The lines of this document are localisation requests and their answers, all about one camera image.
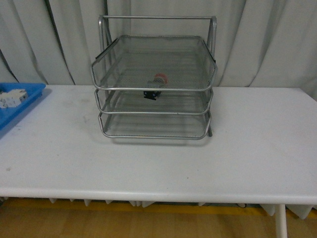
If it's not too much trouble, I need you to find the red emergency stop button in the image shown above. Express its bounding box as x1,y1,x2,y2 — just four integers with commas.
143,73,168,100

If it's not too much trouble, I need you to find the silver mesh three-tier rack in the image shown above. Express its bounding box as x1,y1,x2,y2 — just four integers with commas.
91,15,217,140

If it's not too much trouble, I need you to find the white curtain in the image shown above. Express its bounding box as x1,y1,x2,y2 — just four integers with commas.
0,0,317,88

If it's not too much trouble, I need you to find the white circuit breaker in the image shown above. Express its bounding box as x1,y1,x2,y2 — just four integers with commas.
0,89,28,109

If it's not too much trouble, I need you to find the blue plastic tray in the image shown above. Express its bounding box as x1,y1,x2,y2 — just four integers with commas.
0,83,46,137

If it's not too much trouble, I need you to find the white table leg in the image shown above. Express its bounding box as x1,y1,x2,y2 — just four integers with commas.
275,204,288,238

